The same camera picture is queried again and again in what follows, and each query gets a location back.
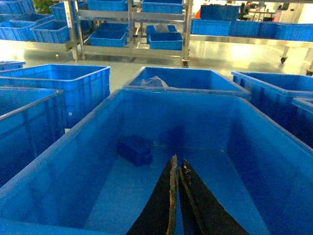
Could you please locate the blue bin rear right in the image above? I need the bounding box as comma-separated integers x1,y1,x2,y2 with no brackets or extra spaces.
231,71,313,147

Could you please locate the empty blue plastic bin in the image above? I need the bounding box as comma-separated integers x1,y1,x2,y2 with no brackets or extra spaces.
0,89,313,235

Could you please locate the blue block part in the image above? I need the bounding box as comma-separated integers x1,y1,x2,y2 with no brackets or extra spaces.
116,134,153,166

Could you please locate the blue bin far left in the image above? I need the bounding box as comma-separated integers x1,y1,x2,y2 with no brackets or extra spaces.
0,64,111,128

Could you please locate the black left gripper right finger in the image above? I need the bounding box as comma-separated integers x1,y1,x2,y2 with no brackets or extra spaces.
179,159,248,235

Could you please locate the distant steel rack cart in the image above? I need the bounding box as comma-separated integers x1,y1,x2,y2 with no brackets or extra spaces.
64,0,193,68

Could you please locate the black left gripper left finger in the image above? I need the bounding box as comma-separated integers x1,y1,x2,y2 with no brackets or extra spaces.
127,155,179,235

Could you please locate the blue bin with clear bag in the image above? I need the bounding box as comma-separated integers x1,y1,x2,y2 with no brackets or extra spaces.
123,67,251,100

